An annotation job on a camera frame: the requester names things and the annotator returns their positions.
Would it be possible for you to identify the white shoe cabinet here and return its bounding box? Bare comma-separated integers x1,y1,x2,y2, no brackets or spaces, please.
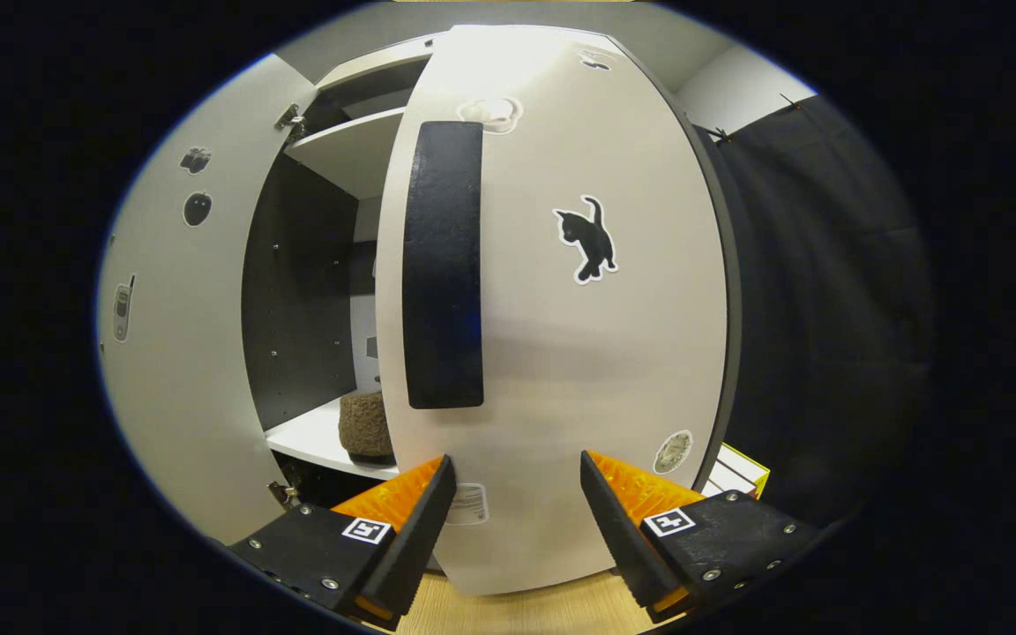
242,35,438,512

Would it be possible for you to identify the black backdrop cloth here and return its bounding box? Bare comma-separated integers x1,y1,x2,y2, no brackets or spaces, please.
693,95,937,521

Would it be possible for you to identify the yellow red carton box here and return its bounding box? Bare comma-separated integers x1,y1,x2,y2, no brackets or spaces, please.
704,443,772,499

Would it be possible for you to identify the brown fluffy shoe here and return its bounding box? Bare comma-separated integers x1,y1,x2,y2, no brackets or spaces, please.
338,392,396,467

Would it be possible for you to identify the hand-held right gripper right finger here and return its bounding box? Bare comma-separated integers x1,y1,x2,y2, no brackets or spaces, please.
580,450,822,623

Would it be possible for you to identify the white shoe cabinet door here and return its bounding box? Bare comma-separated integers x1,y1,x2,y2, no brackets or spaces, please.
374,25,743,596
95,53,319,546

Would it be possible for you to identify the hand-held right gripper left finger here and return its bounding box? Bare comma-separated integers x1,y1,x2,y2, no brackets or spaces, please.
230,454,458,629

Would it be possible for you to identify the white cabinet drawer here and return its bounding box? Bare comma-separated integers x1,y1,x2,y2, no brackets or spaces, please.
316,34,447,89

